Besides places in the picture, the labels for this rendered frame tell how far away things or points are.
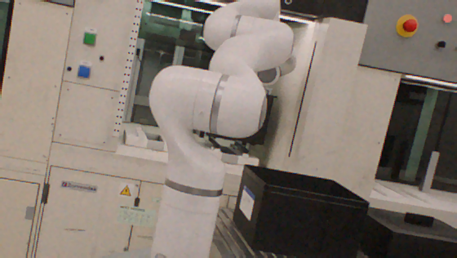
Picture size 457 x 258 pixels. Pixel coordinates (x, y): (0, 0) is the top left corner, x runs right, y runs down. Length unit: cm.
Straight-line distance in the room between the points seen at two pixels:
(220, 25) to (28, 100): 67
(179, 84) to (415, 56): 110
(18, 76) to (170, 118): 82
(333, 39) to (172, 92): 89
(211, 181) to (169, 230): 13
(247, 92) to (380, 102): 98
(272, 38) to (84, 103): 68
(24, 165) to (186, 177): 85
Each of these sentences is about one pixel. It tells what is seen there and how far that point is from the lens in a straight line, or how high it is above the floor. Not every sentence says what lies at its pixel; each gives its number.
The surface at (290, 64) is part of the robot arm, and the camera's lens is 198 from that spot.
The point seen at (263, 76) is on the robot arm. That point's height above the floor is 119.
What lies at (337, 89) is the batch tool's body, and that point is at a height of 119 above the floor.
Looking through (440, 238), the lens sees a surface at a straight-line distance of 181.
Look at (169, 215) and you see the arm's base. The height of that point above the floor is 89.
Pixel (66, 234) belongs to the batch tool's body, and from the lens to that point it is 199.
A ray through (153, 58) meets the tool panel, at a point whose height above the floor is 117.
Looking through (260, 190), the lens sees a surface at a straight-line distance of 157.
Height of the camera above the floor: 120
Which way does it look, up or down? 8 degrees down
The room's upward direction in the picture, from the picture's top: 11 degrees clockwise
